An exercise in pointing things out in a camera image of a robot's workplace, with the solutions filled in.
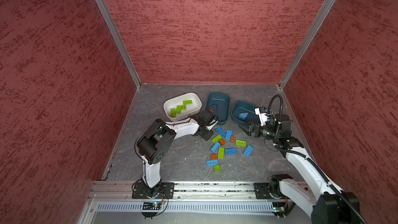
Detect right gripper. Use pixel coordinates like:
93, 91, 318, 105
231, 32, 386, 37
238, 120, 279, 140

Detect blue wedge lego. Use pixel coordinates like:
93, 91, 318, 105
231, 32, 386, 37
238, 112, 248, 120

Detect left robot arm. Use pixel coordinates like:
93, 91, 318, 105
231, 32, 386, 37
135, 110, 219, 198

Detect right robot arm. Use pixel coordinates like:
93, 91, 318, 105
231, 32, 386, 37
239, 114, 366, 224

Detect middle teal container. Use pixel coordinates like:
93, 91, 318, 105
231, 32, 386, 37
206, 92, 230, 125

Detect teal container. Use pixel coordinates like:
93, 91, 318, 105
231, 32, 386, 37
231, 101, 260, 124
206, 92, 230, 125

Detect right teal container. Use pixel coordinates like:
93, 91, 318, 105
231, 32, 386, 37
231, 101, 260, 124

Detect blue studded lego upper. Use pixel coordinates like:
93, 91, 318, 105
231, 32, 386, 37
224, 129, 233, 142

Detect white container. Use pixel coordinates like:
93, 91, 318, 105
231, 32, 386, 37
163, 92, 202, 122

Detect blue lego bottom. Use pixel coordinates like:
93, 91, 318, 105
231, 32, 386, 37
206, 160, 219, 167

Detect small green lego bottom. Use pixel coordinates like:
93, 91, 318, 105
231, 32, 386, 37
214, 165, 221, 173

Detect right circuit board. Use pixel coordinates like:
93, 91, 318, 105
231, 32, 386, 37
272, 202, 289, 215

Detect circuit board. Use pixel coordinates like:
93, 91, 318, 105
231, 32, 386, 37
142, 202, 162, 212
272, 202, 289, 215

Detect left circuit board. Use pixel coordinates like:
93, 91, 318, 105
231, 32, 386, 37
142, 202, 162, 212

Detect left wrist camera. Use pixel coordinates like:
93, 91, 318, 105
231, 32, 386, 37
206, 119, 218, 130

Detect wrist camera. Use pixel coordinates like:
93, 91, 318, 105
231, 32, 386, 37
255, 107, 270, 126
206, 119, 218, 130

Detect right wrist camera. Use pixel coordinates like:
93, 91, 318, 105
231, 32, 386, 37
255, 107, 270, 126

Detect right black cable conduit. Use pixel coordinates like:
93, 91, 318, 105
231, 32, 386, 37
267, 94, 369, 224

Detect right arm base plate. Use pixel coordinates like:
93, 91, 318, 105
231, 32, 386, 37
254, 181, 285, 200

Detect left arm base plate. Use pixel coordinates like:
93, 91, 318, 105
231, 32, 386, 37
131, 181, 175, 200

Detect aluminium rail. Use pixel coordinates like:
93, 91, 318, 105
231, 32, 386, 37
88, 180, 312, 202

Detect right frame post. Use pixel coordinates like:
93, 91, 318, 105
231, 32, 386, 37
279, 0, 336, 90

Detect frame post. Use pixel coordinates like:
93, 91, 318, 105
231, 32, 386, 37
95, 0, 142, 89
279, 0, 336, 90

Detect left frame post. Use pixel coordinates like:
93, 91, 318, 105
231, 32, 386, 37
95, 0, 142, 89

